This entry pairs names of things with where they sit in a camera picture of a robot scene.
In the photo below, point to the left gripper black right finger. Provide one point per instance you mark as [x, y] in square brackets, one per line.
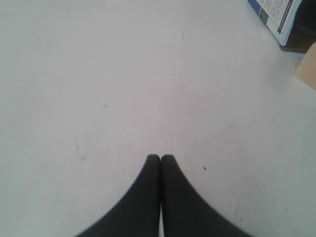
[184, 211]

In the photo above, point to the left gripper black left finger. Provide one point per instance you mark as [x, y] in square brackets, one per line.
[137, 214]

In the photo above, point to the pale wooden block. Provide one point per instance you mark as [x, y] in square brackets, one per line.
[306, 71]

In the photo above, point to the cardboard box with printed side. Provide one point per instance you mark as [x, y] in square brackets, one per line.
[292, 22]

